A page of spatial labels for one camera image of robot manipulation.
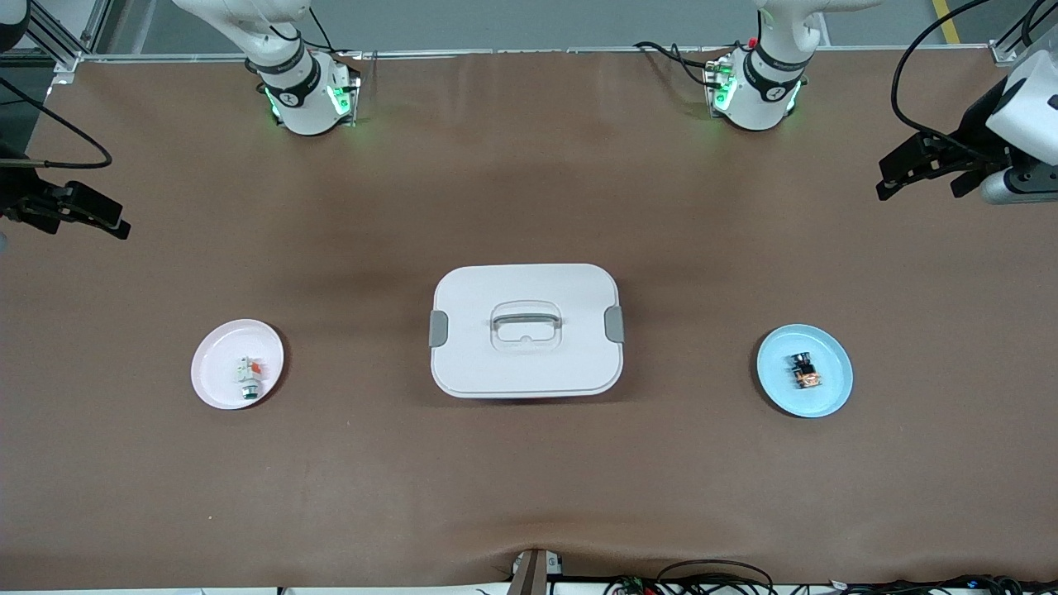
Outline orange black switch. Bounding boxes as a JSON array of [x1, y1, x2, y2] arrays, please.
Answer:
[[787, 352, 825, 392]]

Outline white lidded storage box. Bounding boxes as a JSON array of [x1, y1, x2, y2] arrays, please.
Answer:
[[428, 264, 626, 400]]

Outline pink round plate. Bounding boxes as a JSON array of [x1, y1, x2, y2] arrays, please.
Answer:
[[191, 319, 285, 411]]

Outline light blue round plate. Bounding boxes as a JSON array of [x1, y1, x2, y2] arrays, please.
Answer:
[[756, 324, 854, 419]]

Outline brown table cover cloth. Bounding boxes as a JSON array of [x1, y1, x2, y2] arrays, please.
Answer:
[[0, 48, 1058, 589]]

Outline aluminium frame profile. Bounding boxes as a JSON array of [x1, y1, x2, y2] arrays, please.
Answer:
[[25, 0, 112, 74], [990, 0, 1058, 65]]

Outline white switch green button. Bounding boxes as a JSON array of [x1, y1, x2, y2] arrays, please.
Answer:
[[236, 355, 269, 402]]

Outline black left arm base cable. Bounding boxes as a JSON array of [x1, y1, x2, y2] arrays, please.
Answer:
[[635, 40, 749, 88]]

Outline black arm base cable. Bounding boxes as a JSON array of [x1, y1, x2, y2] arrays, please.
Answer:
[[307, 4, 362, 59], [635, 40, 749, 88]]

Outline black right arm base cable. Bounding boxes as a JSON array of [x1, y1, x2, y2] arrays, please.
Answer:
[[307, 4, 362, 59]]

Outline tangled black cable bundle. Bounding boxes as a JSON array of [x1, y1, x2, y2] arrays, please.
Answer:
[[603, 574, 1058, 595]]

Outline black cable loop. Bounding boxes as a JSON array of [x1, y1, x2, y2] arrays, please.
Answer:
[[657, 560, 774, 595]]

